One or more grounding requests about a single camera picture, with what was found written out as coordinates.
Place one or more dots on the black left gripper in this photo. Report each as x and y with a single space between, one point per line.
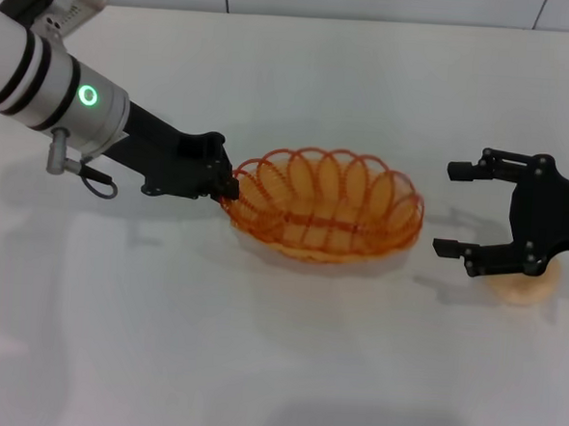
171 162

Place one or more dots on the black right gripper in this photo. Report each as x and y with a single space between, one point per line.
555 215

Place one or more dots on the orange woven plastic basket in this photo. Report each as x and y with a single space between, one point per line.
311 246

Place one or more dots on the beige round bread bun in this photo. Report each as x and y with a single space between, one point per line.
521 290

